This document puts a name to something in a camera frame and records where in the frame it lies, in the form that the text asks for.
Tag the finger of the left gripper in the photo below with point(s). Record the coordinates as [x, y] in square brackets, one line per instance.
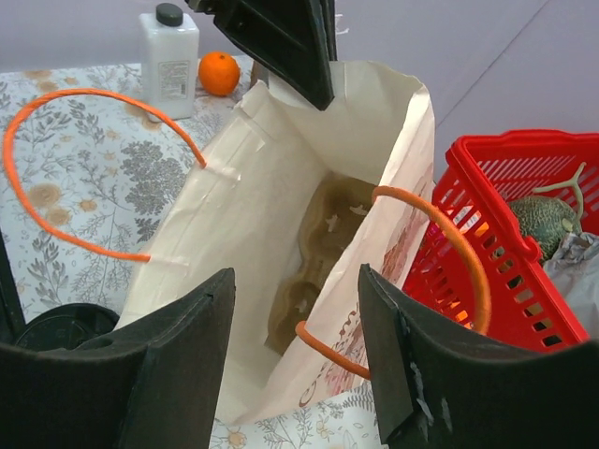
[293, 39]

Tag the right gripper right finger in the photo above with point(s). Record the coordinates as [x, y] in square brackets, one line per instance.
[437, 384]

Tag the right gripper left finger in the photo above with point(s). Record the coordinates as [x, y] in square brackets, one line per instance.
[151, 384]

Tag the black plastic cup lid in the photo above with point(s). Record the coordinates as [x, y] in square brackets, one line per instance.
[67, 327]

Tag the beige paper bag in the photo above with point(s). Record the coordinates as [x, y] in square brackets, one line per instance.
[242, 206]

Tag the cardboard cup carrier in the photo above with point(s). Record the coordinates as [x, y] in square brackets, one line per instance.
[331, 220]

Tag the orange fruit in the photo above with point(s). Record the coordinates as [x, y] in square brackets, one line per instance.
[218, 73]

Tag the white milk bottle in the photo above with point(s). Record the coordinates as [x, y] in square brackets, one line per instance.
[169, 50]

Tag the grey crumpled paper bag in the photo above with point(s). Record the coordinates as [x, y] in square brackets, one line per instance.
[573, 269]

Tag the green netted melon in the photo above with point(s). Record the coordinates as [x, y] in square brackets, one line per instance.
[549, 219]

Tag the red plastic shopping basket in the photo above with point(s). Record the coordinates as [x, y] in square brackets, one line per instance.
[484, 174]

